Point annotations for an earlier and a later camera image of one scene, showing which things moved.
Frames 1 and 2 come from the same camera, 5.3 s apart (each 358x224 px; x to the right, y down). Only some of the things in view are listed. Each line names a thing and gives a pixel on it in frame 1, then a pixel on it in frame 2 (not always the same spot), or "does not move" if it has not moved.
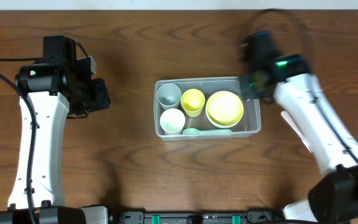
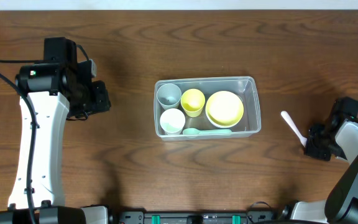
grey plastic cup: x=169 y=96 does not move
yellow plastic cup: x=193 y=101 does not move
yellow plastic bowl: x=224 y=109 does not move
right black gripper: x=248 y=86 -> x=316 y=144
